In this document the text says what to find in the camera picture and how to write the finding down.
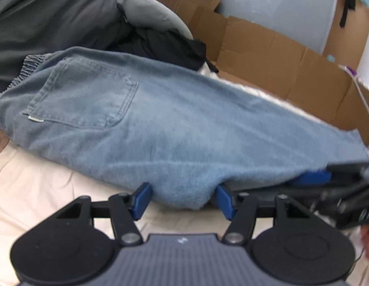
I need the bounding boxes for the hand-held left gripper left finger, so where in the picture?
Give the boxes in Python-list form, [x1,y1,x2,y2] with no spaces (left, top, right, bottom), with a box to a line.
[55,182,153,246]

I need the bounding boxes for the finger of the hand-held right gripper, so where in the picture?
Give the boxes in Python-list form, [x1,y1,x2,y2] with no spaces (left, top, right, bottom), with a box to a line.
[229,181,369,203]
[292,161,369,187]

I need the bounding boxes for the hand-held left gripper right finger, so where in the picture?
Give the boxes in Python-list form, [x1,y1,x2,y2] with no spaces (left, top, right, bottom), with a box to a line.
[215,183,315,245]

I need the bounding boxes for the blue denim drawstring pants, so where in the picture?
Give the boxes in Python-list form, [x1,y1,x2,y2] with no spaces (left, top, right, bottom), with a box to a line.
[0,46,369,211]

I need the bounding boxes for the cream bear print bed sheet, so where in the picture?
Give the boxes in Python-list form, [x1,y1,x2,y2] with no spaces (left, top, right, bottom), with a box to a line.
[0,62,369,286]

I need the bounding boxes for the flat brown cardboard sheet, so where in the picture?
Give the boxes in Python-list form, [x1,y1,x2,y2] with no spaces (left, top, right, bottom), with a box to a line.
[154,0,369,145]

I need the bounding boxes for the tall brown cardboard panel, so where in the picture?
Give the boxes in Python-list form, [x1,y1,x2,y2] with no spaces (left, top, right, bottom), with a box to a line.
[322,0,369,71]

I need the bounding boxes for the black garment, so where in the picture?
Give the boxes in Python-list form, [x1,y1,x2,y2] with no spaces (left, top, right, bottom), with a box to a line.
[108,26,220,72]

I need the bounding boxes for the grey washing machine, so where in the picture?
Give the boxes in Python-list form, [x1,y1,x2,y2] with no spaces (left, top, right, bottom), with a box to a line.
[215,0,342,56]

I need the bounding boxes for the grey neck pillow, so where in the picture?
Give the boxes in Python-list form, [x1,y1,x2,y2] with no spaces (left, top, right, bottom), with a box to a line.
[115,0,194,41]

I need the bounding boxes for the white power cable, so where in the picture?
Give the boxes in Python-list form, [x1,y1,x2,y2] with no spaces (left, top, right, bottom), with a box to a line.
[338,63,369,135]

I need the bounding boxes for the black hanging strap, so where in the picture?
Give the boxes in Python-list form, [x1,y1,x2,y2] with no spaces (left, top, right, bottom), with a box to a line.
[339,0,357,29]

